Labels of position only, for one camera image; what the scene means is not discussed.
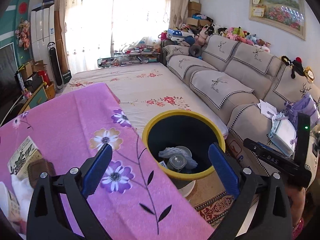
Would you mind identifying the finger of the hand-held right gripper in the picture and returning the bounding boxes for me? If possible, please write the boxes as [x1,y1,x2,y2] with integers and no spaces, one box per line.
[244,137,269,155]

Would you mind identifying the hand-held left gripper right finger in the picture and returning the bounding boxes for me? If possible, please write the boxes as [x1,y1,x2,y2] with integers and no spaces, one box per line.
[208,142,293,240]

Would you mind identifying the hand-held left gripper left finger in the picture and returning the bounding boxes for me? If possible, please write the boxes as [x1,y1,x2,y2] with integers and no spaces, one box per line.
[26,143,113,240]

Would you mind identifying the clear green plastic cup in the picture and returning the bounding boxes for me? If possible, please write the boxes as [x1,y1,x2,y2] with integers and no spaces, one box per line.
[167,155,187,172]

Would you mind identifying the white foam fruit net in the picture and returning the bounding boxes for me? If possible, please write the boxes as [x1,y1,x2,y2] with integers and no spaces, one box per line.
[158,147,198,170]

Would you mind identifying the yellow rim trash bin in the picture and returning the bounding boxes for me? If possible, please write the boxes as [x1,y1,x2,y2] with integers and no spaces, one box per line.
[142,110,226,198]

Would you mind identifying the beige floral tea box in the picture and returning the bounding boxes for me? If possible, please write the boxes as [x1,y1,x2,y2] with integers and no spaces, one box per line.
[7,135,43,180]

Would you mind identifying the person's right hand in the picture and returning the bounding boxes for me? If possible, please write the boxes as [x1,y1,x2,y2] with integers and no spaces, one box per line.
[285,184,307,227]

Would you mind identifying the printed cardboard box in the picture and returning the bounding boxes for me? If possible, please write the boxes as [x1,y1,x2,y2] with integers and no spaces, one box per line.
[225,130,263,170]

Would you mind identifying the light blue file folder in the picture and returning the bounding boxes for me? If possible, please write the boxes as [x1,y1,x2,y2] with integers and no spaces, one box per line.
[269,112,299,158]

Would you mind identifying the patterned floor rug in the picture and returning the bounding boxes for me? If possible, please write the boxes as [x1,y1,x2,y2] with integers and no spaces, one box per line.
[194,177,260,228]

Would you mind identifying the loose white papers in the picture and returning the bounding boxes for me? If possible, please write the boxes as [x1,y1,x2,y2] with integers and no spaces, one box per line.
[256,99,278,118]

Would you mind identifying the pink floral tablecloth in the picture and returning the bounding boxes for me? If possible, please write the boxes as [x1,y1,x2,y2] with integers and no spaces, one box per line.
[0,82,222,240]

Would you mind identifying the brown corrugated paper liner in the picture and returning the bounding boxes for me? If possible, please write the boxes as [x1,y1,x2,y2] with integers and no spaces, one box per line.
[27,159,56,188]

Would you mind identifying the purple backpack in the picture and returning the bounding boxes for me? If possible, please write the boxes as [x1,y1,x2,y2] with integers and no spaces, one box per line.
[282,92,320,125]

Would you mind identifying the beige covered sofa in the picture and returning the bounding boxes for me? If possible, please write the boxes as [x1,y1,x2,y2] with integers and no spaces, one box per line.
[161,34,320,188]

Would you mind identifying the white crumpled material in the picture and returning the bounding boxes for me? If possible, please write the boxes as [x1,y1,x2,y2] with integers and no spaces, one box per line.
[0,174,34,223]

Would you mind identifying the black red plush toy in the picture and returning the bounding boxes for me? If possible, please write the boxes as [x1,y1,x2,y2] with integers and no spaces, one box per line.
[281,56,304,79]

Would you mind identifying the yellow lion plush toy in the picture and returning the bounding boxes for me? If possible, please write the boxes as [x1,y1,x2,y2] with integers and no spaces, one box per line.
[302,66,315,83]

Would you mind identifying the teal yellow television cabinet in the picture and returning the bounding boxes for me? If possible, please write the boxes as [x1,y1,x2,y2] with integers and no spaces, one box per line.
[0,80,55,128]

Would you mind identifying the small dark green box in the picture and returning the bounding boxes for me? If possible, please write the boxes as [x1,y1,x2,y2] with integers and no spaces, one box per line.
[62,69,73,84]

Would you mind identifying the red box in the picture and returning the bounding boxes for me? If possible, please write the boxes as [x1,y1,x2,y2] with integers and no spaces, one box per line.
[37,70,50,85]

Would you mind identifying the row of plush toys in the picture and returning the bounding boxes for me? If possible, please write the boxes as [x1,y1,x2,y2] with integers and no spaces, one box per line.
[200,24,272,53]

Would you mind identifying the grey neck pillow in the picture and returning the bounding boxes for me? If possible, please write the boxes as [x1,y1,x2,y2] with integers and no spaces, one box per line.
[189,44,203,57]

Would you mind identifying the black tower fan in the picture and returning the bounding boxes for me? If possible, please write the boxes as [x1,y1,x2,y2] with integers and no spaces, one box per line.
[47,42,63,90]

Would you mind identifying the cluttered glass coffee table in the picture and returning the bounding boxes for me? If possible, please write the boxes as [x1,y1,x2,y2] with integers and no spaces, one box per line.
[97,47,160,68]

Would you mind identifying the pink plush toy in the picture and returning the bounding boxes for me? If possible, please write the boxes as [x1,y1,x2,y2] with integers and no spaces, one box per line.
[195,27,210,46]

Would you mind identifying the open cardboard boxes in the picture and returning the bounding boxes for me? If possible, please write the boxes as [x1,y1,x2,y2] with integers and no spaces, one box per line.
[19,60,48,80]

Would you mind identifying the large curved television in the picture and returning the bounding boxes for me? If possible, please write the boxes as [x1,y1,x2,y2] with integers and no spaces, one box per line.
[0,42,22,110]

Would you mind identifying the blue star cushion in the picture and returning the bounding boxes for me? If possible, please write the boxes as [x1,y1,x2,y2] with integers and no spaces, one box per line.
[167,29,194,43]

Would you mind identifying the stacked cardboard boxes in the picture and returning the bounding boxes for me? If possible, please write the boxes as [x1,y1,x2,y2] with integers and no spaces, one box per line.
[186,0,213,28]

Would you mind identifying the white standing air conditioner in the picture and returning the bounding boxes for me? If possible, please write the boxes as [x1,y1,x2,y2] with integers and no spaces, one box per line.
[30,2,55,63]

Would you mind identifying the sheer embroidered curtains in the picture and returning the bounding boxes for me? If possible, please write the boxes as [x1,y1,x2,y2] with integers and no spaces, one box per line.
[54,0,193,68]

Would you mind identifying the hanging artificial flowers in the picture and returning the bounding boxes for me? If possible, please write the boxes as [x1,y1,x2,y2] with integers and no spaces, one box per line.
[15,19,31,50]

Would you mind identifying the framed flower wall painting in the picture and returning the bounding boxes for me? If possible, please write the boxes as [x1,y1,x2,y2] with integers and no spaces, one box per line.
[249,0,307,40]

